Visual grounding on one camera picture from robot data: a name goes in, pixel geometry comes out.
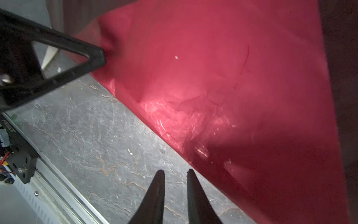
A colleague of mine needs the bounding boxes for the dark red wrapping paper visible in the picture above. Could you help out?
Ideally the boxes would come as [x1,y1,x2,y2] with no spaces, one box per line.
[46,0,358,224]

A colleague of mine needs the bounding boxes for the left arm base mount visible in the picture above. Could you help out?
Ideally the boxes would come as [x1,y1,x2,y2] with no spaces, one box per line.
[1,115,40,184]

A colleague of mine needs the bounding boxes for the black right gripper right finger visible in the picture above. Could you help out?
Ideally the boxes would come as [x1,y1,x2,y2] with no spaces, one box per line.
[187,169,222,224]

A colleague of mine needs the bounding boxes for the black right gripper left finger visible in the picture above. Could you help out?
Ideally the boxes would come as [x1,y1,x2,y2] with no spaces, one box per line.
[129,170,165,224]

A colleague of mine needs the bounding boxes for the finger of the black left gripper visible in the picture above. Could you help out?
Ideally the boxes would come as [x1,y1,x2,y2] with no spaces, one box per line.
[1,10,106,112]

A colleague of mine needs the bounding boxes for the cream ribbon strip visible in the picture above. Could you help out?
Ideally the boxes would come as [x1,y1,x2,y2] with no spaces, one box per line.
[41,46,59,71]

